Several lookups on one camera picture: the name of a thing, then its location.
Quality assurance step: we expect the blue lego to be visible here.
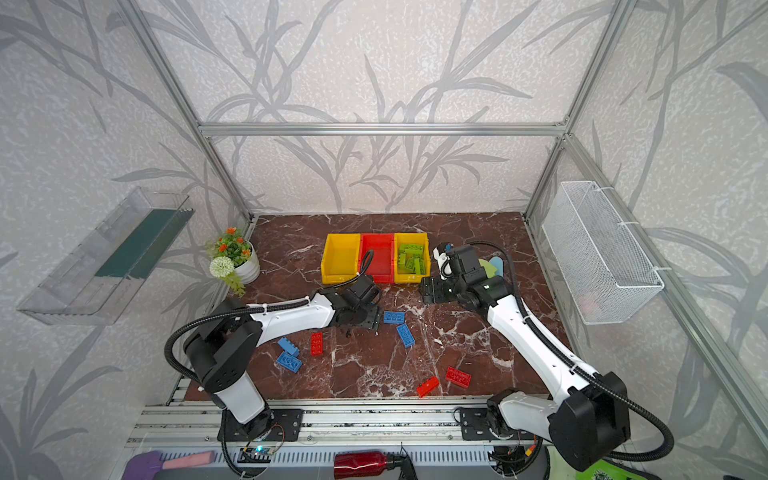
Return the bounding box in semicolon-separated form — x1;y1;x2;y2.
276;352;303;373
278;337;300;358
383;311;405;325
396;323;415;348

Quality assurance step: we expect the green lego long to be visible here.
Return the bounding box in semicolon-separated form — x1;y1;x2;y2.
398;252;414;274

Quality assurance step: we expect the green lego pair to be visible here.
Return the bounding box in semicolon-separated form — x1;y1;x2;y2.
398;243;424;256

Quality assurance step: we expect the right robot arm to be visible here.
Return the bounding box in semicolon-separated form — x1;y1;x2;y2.
423;242;630;472

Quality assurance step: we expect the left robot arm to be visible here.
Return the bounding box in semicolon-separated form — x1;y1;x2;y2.
164;275;383;438

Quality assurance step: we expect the light blue scoop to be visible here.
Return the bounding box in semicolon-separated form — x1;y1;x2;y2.
489;256;504;277

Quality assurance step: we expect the left yellow bin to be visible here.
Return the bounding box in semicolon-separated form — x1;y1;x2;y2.
321;233;361;285

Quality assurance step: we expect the yellow bin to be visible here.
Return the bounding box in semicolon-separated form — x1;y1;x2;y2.
321;233;361;285
393;233;432;284

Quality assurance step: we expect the red middle bin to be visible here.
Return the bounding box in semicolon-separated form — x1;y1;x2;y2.
358;233;394;284

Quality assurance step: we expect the red lego studs up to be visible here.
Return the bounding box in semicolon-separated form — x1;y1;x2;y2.
310;332;324;357

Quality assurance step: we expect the right yellow bin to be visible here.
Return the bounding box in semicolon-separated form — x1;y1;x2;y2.
393;233;432;284

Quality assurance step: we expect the red lego front right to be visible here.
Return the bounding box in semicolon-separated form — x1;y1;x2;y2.
445;367;472;389

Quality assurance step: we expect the red lego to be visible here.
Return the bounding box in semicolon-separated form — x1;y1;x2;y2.
445;367;472;389
417;376;440;398

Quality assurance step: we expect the white flower pot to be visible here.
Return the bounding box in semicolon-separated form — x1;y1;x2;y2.
234;242;261;285

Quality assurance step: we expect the artificial orange flower plant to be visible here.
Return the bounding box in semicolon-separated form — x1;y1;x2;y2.
207;227;250;297

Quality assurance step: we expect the red bottle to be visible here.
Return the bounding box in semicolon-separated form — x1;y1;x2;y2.
333;451;400;479

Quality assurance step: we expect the purple pink brush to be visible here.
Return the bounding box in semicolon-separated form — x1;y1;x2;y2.
121;451;215;480

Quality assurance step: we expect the green trowel wooden handle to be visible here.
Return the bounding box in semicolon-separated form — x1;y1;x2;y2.
479;259;498;278

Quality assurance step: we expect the white wire basket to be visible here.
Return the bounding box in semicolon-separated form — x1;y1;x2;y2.
543;181;664;325

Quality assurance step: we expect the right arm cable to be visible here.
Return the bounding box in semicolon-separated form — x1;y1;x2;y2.
464;239;676;463

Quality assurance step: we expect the clear wall shelf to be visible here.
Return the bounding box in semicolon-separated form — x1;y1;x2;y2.
17;187;195;326

